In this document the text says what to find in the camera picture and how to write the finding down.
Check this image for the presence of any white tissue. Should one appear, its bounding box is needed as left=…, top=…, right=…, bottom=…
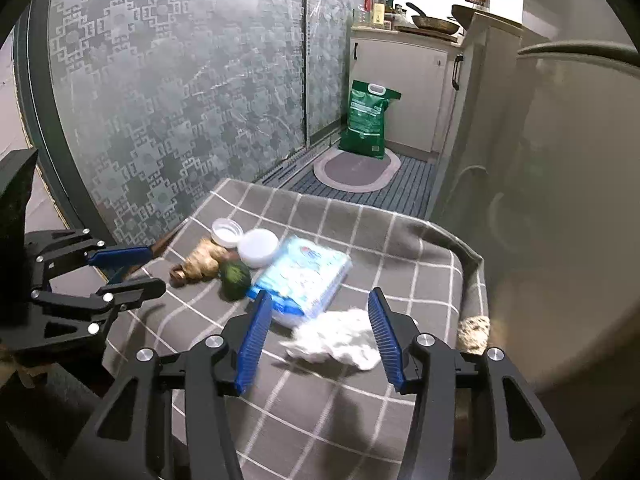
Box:
left=280, top=308, right=381, bottom=372

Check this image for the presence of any white kitchen cabinet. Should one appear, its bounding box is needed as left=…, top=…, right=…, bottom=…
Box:
left=348, top=27, right=472, bottom=160

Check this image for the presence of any brown chestnut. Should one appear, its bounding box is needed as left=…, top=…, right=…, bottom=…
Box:
left=169, top=266, right=188, bottom=288

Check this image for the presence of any ginger root piece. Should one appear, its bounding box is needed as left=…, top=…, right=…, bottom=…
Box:
left=181, top=237, right=229, bottom=282

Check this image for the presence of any speckled sponge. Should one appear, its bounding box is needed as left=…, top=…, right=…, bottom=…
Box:
left=457, top=315, right=490, bottom=356

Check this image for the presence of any green avocado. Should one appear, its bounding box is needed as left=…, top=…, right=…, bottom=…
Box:
left=218, top=260, right=252, bottom=301

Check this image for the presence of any grey checked tablecloth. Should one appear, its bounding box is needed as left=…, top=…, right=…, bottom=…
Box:
left=102, top=176, right=490, bottom=480

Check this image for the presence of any blue white tissue pack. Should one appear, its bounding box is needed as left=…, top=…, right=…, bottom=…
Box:
left=247, top=236, right=352, bottom=330

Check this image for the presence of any white round lid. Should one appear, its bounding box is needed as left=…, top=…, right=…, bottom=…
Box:
left=238, top=229, right=280, bottom=269

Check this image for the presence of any frosted patterned sliding door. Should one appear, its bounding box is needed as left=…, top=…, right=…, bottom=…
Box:
left=17, top=0, right=357, bottom=245

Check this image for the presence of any oval pink grey mat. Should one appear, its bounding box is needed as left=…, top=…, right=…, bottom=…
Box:
left=314, top=148, right=401, bottom=193

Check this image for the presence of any dark slatted floor mat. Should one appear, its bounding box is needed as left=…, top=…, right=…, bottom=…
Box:
left=259, top=145, right=436, bottom=218

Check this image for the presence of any beige refrigerator side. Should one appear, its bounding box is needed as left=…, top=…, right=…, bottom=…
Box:
left=432, top=12, right=639, bottom=389

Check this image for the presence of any green rice bag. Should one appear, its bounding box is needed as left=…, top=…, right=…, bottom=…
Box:
left=338, top=79, right=401, bottom=159

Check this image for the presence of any condiment bottles group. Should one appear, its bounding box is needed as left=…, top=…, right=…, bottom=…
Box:
left=354, top=0, right=406, bottom=30

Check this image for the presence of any frying pan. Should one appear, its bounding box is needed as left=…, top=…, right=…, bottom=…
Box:
left=406, top=2, right=460, bottom=35

